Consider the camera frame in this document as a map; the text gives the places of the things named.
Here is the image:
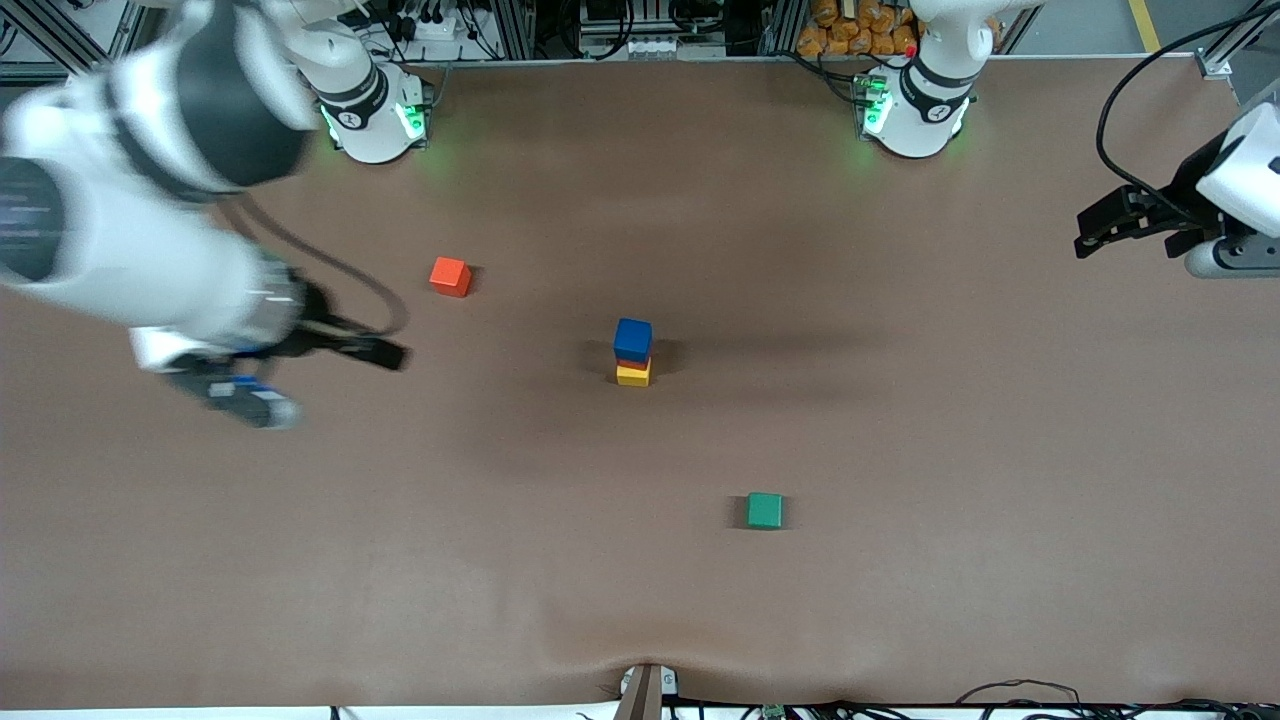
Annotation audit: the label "blue wooden block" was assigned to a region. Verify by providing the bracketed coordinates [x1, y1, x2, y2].
[613, 318, 654, 364]

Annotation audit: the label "orange wooden block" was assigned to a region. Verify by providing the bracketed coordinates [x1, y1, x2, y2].
[429, 257, 473, 299]

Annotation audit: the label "white power strip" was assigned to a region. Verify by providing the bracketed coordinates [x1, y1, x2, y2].
[395, 12, 463, 43]

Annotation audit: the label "pile of orange toys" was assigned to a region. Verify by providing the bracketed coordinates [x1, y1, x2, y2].
[797, 0, 926, 57]

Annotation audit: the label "brown table cover sheet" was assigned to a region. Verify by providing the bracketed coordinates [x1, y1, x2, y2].
[0, 55, 1280, 711]

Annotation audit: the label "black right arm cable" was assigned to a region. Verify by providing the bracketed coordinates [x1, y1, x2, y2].
[238, 198, 409, 339]

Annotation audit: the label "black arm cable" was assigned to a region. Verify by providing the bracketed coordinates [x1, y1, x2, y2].
[1097, 5, 1280, 198]
[238, 198, 409, 339]

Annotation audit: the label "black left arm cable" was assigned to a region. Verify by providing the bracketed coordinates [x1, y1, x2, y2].
[1097, 5, 1280, 198]

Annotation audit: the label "aluminium frame profile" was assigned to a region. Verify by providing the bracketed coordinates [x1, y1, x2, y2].
[757, 0, 801, 57]
[488, 0, 536, 61]
[0, 0, 101, 81]
[1195, 0, 1280, 81]

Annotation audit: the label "black floor cables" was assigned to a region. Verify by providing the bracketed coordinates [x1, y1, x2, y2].
[955, 680, 1280, 720]

